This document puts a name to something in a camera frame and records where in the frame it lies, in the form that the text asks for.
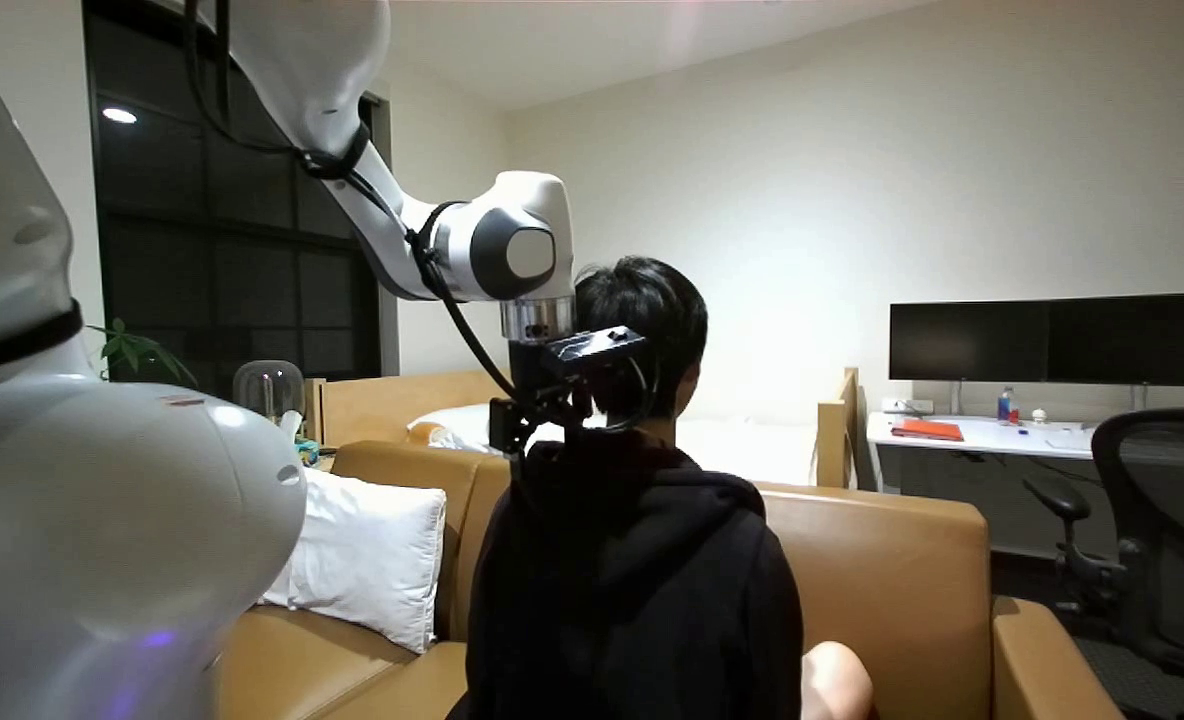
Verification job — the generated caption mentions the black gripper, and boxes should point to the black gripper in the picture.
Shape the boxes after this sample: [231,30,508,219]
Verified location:
[488,331,608,457]

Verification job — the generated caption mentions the black hoodie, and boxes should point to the black hoodie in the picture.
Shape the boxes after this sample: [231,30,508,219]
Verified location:
[458,433,806,720]

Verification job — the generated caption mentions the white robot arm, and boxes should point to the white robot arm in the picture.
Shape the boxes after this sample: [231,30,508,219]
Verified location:
[0,0,574,720]

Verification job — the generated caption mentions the white bed pillows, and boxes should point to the white bed pillows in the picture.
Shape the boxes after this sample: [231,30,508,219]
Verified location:
[410,403,488,452]

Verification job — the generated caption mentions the seated person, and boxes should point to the seated person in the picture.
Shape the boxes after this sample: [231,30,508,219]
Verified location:
[444,250,875,720]

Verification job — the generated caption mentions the white square pillow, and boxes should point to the white square pillow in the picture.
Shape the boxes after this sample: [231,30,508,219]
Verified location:
[265,468,450,651]

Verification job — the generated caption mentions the glass dome lamp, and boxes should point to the glass dome lamp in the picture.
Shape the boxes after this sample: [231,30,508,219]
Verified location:
[231,359,305,425]

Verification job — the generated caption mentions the dark framed window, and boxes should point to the dark framed window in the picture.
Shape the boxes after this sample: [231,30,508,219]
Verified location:
[84,0,381,398]

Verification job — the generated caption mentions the red book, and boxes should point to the red book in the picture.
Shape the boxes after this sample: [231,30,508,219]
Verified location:
[893,414,963,442]

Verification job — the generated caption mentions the tan leather sofa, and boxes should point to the tan leather sofa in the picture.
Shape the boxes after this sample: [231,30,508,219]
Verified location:
[211,440,1126,720]

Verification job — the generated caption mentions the green potted plant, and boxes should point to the green potted plant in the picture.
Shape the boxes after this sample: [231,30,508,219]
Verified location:
[95,318,197,388]

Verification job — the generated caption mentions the blue bottle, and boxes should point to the blue bottle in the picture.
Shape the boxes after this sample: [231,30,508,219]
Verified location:
[995,388,1018,421]

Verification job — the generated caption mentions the white desk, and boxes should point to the white desk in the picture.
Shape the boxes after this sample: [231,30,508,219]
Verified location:
[866,410,1093,492]

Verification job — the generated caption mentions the black computer monitor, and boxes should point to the black computer monitor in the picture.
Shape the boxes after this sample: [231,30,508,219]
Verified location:
[889,291,1184,385]

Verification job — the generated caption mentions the black office chair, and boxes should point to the black office chair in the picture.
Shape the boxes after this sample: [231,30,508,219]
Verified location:
[1028,406,1184,720]

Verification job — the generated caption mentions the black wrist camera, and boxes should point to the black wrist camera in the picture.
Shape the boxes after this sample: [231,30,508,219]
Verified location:
[554,325,643,373]

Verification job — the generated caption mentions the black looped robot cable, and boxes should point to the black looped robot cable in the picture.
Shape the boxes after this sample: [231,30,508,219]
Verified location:
[180,0,526,403]

